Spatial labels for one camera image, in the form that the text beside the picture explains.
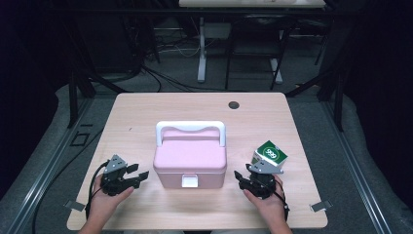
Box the black chair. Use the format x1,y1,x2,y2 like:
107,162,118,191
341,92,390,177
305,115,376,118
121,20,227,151
224,14,299,92

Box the person's left hand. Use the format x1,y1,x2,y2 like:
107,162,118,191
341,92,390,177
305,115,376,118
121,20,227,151
87,175,134,222

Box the green and white carton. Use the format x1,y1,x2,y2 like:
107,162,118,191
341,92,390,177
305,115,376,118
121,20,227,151
251,139,289,169

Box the aluminium floor rail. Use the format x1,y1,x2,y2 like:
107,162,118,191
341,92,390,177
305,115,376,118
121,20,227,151
322,100,394,234
5,97,95,234

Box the person's right hand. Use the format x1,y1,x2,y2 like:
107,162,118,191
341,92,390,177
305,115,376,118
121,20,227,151
243,175,288,225

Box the white background desk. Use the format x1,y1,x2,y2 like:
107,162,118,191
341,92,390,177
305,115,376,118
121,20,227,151
178,0,326,85

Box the black metal stand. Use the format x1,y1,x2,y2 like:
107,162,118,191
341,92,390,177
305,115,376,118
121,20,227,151
65,69,97,130
284,62,346,133

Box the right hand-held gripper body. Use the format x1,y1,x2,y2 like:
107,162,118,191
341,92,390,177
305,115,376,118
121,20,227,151
245,159,284,200

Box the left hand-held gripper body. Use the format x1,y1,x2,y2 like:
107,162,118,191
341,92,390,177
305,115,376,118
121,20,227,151
100,154,132,197

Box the black floor cable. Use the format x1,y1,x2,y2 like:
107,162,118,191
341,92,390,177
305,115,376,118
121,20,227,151
31,129,105,234

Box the bundle of floor cables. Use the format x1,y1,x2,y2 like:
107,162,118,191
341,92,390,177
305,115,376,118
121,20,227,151
130,18,228,94

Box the pink storage box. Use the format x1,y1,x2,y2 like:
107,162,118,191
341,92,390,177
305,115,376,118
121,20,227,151
152,120,228,190

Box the right hand-held gripper cable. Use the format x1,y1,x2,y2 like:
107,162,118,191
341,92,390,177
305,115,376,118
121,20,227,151
275,181,290,222

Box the grey metal table bracket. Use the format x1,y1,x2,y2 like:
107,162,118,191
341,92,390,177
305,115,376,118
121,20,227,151
63,199,86,213
309,199,334,213

